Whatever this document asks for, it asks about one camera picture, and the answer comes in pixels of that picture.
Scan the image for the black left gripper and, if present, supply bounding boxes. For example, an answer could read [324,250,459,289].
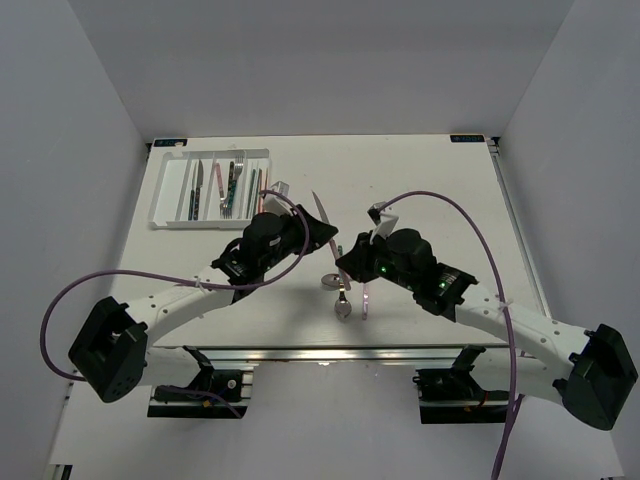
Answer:
[260,205,338,273]

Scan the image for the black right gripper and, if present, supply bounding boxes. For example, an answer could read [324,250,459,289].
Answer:
[336,230,417,293]

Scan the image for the grey handled fork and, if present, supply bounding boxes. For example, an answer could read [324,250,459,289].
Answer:
[221,161,236,219]

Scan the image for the green handled fork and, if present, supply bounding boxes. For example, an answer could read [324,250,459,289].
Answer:
[231,153,245,211]

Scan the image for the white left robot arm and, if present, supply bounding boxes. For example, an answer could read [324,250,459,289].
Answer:
[69,207,338,403]

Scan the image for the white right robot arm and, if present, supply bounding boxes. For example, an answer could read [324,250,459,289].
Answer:
[336,229,638,431]

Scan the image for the white divided utensil tray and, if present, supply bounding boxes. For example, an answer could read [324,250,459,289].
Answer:
[149,149,271,230]

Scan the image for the dark handled spoon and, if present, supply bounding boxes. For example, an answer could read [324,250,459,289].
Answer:
[321,273,346,291]

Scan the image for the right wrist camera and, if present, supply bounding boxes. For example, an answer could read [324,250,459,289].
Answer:
[367,202,399,243]

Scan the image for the pink handled spoon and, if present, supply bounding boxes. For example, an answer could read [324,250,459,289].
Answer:
[361,283,370,321]

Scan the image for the green handled spoon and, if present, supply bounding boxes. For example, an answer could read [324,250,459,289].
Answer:
[334,269,352,320]

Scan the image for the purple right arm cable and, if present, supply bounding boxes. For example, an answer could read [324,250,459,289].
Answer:
[384,189,522,480]

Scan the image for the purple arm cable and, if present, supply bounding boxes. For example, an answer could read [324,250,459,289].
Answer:
[40,188,309,382]
[384,189,522,480]

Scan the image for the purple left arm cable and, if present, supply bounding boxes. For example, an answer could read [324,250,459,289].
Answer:
[40,188,309,382]

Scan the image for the dark handled knife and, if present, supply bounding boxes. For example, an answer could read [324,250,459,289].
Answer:
[194,160,204,221]

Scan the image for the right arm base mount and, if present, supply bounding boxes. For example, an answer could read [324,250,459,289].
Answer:
[412,346,508,425]

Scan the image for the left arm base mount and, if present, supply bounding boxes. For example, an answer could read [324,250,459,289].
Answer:
[141,362,254,420]

